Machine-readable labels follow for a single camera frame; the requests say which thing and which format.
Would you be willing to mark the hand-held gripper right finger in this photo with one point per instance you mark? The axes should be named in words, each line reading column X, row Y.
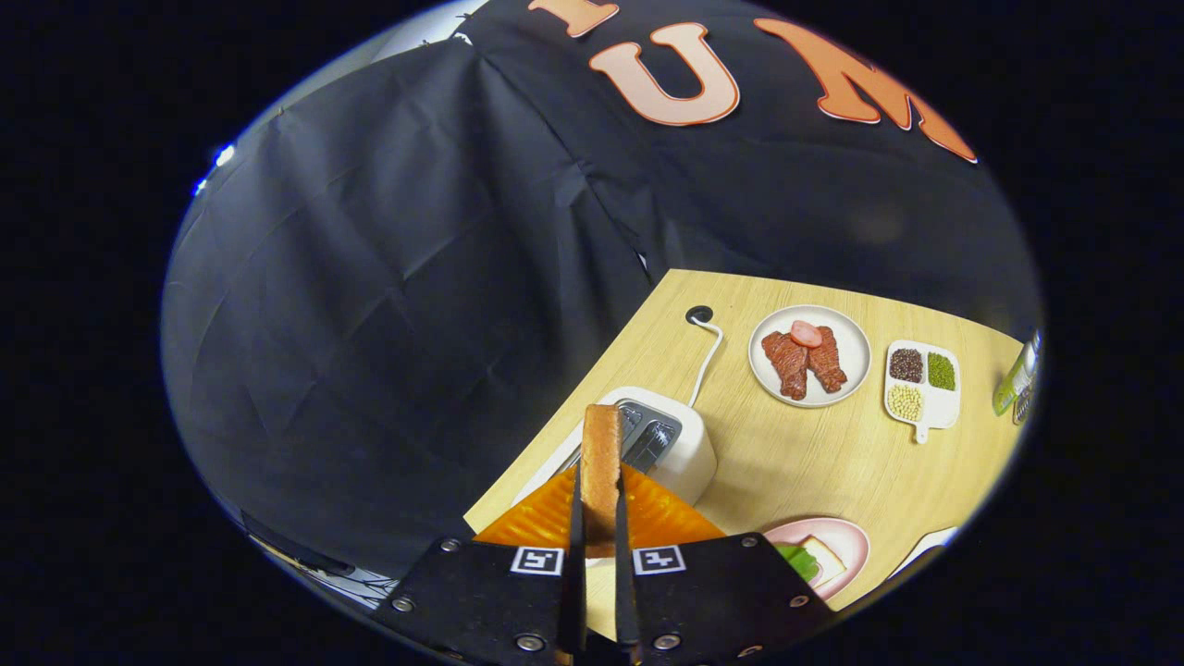
column 627, row 601

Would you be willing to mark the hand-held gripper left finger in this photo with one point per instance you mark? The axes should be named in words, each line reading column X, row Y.
column 573, row 601

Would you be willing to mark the toasted bread slice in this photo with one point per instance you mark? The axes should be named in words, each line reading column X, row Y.
column 601, row 462

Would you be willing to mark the green lettuce leaf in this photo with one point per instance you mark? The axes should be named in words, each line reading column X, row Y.
column 795, row 561

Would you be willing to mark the white toaster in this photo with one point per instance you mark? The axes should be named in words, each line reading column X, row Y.
column 689, row 458

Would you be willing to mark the white bread slice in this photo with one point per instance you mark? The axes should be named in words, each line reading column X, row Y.
column 826, row 558

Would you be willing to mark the pink round plate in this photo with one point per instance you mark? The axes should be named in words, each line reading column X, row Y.
column 851, row 541

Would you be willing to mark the brown meat piece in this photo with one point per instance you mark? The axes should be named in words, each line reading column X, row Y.
column 826, row 365
column 786, row 365

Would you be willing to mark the white irregular plate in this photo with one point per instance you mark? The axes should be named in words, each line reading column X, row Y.
column 925, row 548

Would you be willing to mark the small red ham slice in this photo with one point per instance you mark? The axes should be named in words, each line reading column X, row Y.
column 806, row 334

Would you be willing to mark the pile of yellow soybeans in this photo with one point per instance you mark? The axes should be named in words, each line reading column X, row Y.
column 906, row 402

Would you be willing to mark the round white plate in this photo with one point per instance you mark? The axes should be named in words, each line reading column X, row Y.
column 851, row 338

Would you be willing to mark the pile of dark red beans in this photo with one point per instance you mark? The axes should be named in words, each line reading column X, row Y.
column 906, row 365

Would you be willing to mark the white divided dish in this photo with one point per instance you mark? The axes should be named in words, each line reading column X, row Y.
column 939, row 407

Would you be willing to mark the black backdrop cloth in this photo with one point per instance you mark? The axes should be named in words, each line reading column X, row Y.
column 370, row 277

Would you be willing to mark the pile of green beans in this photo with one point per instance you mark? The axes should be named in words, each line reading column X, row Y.
column 942, row 371

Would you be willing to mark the green metal bottle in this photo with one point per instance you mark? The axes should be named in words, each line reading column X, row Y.
column 1016, row 379

